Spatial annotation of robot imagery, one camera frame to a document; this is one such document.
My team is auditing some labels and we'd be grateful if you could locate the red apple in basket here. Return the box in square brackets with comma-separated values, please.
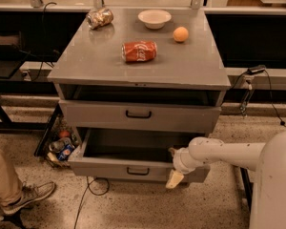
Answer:
[58, 130, 71, 138]

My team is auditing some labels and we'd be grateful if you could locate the black metal frame right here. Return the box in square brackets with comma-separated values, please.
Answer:
[240, 168, 253, 208]

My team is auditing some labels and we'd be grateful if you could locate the grey top drawer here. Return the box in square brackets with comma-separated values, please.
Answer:
[59, 100, 221, 134]

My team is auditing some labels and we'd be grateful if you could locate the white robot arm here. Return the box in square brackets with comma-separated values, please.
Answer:
[166, 131, 286, 229]

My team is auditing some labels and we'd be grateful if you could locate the grey sneaker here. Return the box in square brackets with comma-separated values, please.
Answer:
[2, 181, 55, 216]

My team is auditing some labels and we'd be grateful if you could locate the grey drawer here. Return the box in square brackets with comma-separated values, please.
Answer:
[59, 100, 221, 134]
[67, 127, 212, 184]

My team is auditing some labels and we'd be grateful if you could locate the crumpled silver snack bag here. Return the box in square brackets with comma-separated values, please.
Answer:
[86, 8, 113, 30]

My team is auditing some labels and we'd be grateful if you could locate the grey drawer cabinet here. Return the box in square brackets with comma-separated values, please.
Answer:
[48, 8, 230, 147]

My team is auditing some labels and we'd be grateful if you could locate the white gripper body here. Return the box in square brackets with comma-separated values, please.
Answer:
[173, 148, 199, 174]

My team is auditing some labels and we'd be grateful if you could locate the black adapter cable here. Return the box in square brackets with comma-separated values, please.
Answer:
[262, 70, 286, 132]

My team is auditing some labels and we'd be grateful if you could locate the blue pepsi can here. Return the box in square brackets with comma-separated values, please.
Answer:
[56, 144, 74, 161]

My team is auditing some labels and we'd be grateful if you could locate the black table leg left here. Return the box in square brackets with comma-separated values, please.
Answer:
[34, 105, 61, 156]

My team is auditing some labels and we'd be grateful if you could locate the red cola can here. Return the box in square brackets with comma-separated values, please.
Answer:
[121, 41, 157, 62]

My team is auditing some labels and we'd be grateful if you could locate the white bowl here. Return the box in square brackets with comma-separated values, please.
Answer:
[137, 10, 172, 30]

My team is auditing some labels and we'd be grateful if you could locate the black power adapter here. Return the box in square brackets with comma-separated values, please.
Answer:
[247, 65, 266, 75]

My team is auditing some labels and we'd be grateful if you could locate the black floor cable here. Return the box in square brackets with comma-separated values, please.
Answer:
[72, 176, 111, 229]

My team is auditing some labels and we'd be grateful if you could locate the orange fruit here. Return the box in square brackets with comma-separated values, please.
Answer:
[173, 27, 189, 43]

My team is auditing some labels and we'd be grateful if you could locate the beige trouser leg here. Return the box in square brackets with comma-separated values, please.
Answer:
[0, 149, 22, 207]

